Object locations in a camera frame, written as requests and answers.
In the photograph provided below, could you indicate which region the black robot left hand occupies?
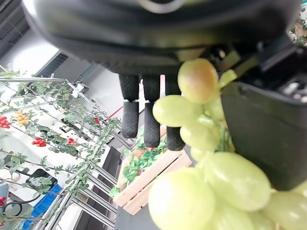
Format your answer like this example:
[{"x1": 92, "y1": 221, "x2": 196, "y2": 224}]
[{"x1": 21, "y1": 0, "x2": 307, "y2": 191}]

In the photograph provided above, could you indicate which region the green grape bunch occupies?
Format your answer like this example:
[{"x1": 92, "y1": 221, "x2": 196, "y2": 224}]
[{"x1": 148, "y1": 58, "x2": 307, "y2": 230}]

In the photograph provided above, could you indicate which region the wooden crate with green plants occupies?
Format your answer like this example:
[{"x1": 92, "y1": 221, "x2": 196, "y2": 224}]
[{"x1": 109, "y1": 124, "x2": 193, "y2": 215}]

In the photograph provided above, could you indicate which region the orange berry cluster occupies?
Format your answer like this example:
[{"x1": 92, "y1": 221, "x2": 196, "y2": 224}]
[{"x1": 14, "y1": 110, "x2": 31, "y2": 127}]

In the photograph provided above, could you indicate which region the blue plastic crate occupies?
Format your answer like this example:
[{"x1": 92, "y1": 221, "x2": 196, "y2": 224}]
[{"x1": 21, "y1": 184, "x2": 63, "y2": 228}]

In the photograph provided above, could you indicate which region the metal frame with leafy vines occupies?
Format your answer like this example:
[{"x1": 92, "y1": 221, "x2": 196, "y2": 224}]
[{"x1": 0, "y1": 64, "x2": 120, "y2": 230}]

